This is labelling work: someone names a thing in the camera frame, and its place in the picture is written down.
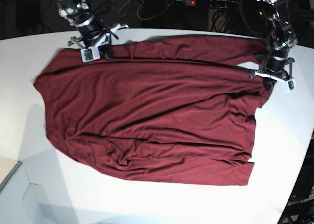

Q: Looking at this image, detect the dark red t-shirt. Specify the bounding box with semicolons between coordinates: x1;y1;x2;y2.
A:
34;36;271;186

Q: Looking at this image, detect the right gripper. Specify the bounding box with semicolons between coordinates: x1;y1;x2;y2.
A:
67;15;129;60

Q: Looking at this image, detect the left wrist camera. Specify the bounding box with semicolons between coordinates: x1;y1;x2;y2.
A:
282;78;297;93

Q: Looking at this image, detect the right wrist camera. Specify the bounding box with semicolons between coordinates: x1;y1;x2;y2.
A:
80;46;100;63

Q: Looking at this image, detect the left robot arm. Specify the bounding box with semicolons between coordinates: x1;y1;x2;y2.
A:
239;0;298;92

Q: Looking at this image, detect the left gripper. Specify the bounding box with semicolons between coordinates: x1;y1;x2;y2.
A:
249;52;295;91

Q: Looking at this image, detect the white cable loop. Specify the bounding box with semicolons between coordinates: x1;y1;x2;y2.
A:
118;0;175;20

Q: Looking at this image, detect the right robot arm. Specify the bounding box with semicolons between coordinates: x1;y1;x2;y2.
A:
56;0;129;62

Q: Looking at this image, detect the black power strip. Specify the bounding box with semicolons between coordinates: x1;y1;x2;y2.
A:
184;0;239;9

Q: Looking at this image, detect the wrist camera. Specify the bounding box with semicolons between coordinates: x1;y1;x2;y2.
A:
80;46;100;63
282;78;297;93

